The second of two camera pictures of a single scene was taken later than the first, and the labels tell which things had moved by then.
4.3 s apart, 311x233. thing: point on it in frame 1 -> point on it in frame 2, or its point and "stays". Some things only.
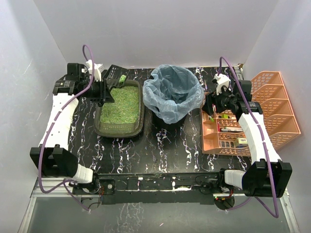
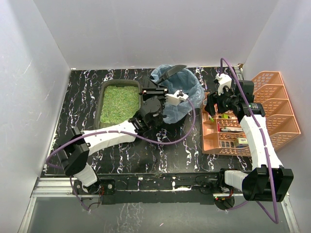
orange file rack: (268, 90) stays
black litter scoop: (117, 76) -> (171, 72)
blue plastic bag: (173, 90) stays
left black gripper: (103, 88) -> (154, 90)
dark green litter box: (124, 118) stays
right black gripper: (211, 104) stays
